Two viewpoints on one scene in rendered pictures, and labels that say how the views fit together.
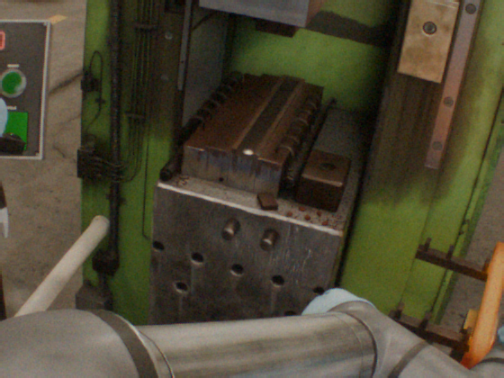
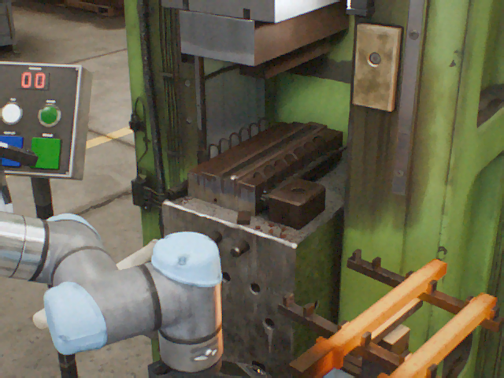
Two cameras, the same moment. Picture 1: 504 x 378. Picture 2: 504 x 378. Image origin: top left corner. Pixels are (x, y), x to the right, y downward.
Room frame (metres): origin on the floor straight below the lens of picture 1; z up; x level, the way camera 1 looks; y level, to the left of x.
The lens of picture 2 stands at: (-0.15, -0.62, 1.68)
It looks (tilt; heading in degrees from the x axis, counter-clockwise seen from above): 26 degrees down; 24
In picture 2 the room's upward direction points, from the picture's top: straight up
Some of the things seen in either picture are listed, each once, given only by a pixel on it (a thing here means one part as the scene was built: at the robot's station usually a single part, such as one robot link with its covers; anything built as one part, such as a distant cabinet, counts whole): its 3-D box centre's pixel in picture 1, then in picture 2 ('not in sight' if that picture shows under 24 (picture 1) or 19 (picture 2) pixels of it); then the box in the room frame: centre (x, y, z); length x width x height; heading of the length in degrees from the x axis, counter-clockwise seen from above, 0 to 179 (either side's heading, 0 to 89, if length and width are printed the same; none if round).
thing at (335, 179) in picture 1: (324, 179); (298, 202); (1.24, -0.13, 0.95); 0.12 x 0.08 x 0.06; 169
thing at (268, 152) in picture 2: (272, 112); (277, 150); (1.42, -0.01, 0.99); 0.42 x 0.05 x 0.01; 169
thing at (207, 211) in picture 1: (267, 227); (287, 253); (1.42, -0.04, 0.69); 0.56 x 0.38 x 0.45; 169
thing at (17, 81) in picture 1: (12, 83); (49, 115); (1.19, 0.51, 1.09); 0.05 x 0.03 x 0.04; 79
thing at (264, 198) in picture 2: (306, 144); (300, 176); (1.37, -0.09, 0.95); 0.34 x 0.03 x 0.03; 169
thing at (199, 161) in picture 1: (259, 123); (268, 160); (1.43, 0.02, 0.96); 0.42 x 0.20 x 0.09; 169
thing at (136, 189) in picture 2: (90, 163); (142, 193); (1.41, 0.40, 0.80); 0.06 x 0.03 x 0.14; 79
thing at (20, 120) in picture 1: (9, 130); (46, 153); (1.15, 0.50, 1.01); 0.07 x 0.05 x 0.07; 104
